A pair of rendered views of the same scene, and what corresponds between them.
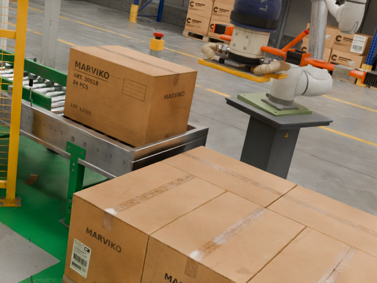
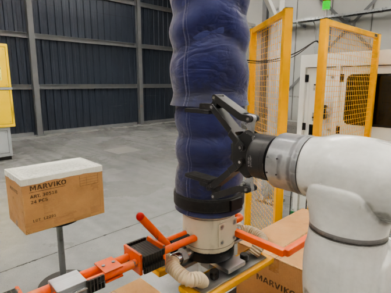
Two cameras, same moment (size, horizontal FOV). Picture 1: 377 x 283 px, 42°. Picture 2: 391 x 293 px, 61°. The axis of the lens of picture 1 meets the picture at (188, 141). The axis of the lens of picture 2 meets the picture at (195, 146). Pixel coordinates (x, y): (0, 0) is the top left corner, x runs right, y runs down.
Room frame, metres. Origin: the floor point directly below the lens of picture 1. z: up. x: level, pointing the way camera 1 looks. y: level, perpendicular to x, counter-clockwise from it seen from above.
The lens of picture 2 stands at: (2.55, -1.18, 1.66)
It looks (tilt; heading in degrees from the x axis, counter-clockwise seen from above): 11 degrees down; 106
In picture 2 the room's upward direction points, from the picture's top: straight up
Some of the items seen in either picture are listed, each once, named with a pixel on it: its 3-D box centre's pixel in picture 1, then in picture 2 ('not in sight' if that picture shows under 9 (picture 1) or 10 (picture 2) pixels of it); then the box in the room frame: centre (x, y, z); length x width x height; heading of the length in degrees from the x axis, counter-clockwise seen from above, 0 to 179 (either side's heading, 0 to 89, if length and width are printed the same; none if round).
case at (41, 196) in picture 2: not in sight; (56, 191); (0.82, 0.92, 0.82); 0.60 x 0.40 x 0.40; 59
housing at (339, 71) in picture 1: (343, 72); (68, 288); (2.08, -0.59, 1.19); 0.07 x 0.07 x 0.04; 58
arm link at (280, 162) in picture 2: not in sight; (292, 162); (2.56, -0.65, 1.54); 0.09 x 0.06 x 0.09; 59
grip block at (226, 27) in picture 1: (223, 29); not in sight; (2.70, -0.07, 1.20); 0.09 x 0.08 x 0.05; 148
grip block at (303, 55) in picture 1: (297, 57); (144, 254); (2.19, -0.40, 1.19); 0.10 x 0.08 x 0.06; 148
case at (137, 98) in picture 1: (129, 93); (307, 273); (2.68, 0.38, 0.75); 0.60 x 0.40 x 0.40; 60
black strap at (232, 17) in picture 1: (254, 19); (209, 195); (2.32, -0.19, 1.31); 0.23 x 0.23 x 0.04
